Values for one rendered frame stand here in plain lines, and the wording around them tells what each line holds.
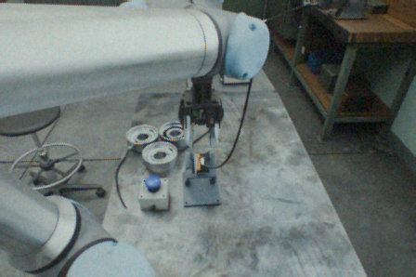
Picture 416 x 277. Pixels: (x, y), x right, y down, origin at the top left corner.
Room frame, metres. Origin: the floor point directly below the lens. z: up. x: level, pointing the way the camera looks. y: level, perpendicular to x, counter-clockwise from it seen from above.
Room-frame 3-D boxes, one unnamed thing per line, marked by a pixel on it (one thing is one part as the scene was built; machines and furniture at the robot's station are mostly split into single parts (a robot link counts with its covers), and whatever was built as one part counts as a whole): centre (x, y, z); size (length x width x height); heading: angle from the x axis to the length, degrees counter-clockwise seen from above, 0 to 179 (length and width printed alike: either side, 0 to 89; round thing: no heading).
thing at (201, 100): (0.53, 0.01, 1.12); 0.09 x 0.08 x 0.12; 4
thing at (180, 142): (0.81, 0.10, 0.82); 0.10 x 0.10 x 0.04
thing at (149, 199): (0.54, 0.13, 0.82); 0.08 x 0.07 x 0.05; 2
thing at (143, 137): (0.79, 0.20, 0.82); 0.10 x 0.10 x 0.04
